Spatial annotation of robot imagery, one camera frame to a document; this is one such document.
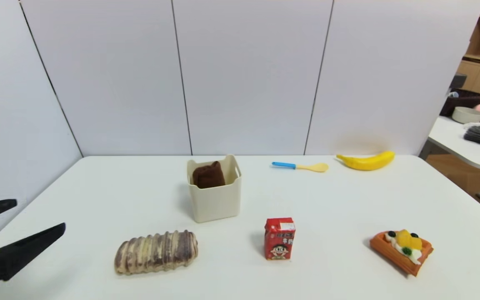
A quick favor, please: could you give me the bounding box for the dark brown chocolate bread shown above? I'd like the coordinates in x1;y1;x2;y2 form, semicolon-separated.
192;161;226;189

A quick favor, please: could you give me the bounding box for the cream plastic box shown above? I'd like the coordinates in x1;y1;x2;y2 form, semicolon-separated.
187;154;242;223

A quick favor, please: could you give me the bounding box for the marbled brown bread roll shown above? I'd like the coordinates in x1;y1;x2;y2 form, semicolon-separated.
114;230;199;275

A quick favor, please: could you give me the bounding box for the red milk carton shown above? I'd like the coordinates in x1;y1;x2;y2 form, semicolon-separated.
264;217;296;260

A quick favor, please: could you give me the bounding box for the yellow banana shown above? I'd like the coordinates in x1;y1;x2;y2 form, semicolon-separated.
336;151;395;171

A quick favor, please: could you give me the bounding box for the orange waffle with fruit topping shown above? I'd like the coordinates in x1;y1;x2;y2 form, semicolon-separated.
369;229;434;277

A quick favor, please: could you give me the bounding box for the white side table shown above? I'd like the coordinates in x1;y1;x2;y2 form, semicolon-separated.
418;116;480;171

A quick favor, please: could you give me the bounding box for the grey bowl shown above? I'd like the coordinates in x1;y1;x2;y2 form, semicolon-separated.
452;107;480;124

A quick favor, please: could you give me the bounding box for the dark woven basket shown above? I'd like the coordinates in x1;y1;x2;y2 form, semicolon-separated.
440;89;480;117

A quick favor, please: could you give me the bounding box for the yellow spoon with blue handle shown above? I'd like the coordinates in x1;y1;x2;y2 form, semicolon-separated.
271;162;329;173

